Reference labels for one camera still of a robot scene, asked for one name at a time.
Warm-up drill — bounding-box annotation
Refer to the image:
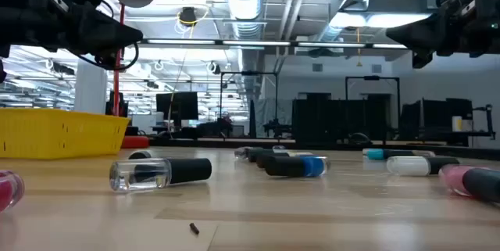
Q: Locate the black background rig frame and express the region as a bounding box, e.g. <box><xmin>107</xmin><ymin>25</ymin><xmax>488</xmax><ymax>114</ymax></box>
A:
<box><xmin>219</xmin><ymin>70</ymin><xmax>280</xmax><ymax>138</ymax></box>
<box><xmin>345</xmin><ymin>74</ymin><xmax>401</xmax><ymax>131</ymax></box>

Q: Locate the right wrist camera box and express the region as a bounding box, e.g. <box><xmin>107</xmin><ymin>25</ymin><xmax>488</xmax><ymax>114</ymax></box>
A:
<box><xmin>435</xmin><ymin>0</ymin><xmax>480</xmax><ymax>20</ymax></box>

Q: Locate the light pink nail polish bottle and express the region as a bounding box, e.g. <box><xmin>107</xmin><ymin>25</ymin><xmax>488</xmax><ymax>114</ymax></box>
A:
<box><xmin>437</xmin><ymin>164</ymin><xmax>500</xmax><ymax>206</ymax></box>

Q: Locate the blue nail polish bottle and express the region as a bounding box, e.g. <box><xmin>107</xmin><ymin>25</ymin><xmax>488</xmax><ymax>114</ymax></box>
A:
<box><xmin>264</xmin><ymin>155</ymin><xmax>331</xmax><ymax>178</ymax></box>

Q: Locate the grey fabric cover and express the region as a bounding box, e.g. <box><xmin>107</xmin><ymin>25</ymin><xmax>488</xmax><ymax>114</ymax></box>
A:
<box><xmin>253</xmin><ymin>97</ymin><xmax>294</xmax><ymax>138</ymax></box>

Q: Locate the teal nail polish bottle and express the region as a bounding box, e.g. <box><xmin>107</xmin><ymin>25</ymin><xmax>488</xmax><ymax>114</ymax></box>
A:
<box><xmin>362</xmin><ymin>148</ymin><xmax>415</xmax><ymax>161</ymax></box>

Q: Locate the black partition panel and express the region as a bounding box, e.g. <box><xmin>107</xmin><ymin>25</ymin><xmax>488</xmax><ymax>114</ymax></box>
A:
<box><xmin>400</xmin><ymin>97</ymin><xmax>474</xmax><ymax>133</ymax></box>
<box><xmin>291</xmin><ymin>93</ymin><xmax>391</xmax><ymax>145</ymax></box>

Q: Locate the black monitor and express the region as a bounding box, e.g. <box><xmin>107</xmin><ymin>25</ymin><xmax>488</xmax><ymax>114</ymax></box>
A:
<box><xmin>155</xmin><ymin>91</ymin><xmax>199</xmax><ymax>122</ymax></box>

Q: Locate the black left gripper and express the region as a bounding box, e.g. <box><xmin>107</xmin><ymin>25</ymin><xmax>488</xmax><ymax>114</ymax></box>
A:
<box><xmin>11</xmin><ymin>6</ymin><xmax>144</xmax><ymax>68</ymax></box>

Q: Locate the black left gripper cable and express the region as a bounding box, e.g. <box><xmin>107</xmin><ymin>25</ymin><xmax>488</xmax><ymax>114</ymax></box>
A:
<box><xmin>76</xmin><ymin>41</ymin><xmax>140</xmax><ymax>72</ymax></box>

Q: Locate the black reel with yellow cable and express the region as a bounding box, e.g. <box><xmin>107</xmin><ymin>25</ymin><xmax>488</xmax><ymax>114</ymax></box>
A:
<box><xmin>177</xmin><ymin>5</ymin><xmax>210</xmax><ymax>29</ymax></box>

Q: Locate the long strip ceiling light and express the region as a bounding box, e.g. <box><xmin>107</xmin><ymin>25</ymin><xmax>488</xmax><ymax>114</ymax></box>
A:
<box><xmin>139</xmin><ymin>38</ymin><xmax>409</xmax><ymax>50</ymax></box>

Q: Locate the white nail polish bottle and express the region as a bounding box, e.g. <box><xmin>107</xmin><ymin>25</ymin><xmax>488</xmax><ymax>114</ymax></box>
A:
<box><xmin>386</xmin><ymin>156</ymin><xmax>461</xmax><ymax>177</ymax></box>

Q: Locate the deep pink nail polish bottle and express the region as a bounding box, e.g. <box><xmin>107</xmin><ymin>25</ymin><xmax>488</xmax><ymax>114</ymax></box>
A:
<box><xmin>0</xmin><ymin>170</ymin><xmax>26</xmax><ymax>213</ymax></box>

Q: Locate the yellow hanging tag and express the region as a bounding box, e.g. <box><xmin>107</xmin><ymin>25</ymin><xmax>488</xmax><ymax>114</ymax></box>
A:
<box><xmin>355</xmin><ymin>27</ymin><xmax>363</xmax><ymax>68</ymax></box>

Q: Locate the white column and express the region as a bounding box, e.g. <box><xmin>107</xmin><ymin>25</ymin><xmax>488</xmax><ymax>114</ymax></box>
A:
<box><xmin>73</xmin><ymin>58</ymin><xmax>109</xmax><ymax>115</ymax></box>

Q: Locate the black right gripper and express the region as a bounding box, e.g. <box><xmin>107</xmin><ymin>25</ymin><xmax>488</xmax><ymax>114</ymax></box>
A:
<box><xmin>385</xmin><ymin>0</ymin><xmax>500</xmax><ymax>69</ymax></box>

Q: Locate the yellow plastic basket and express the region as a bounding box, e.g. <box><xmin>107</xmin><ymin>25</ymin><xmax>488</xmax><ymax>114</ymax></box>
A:
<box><xmin>0</xmin><ymin>108</ymin><xmax>131</xmax><ymax>161</ymax></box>

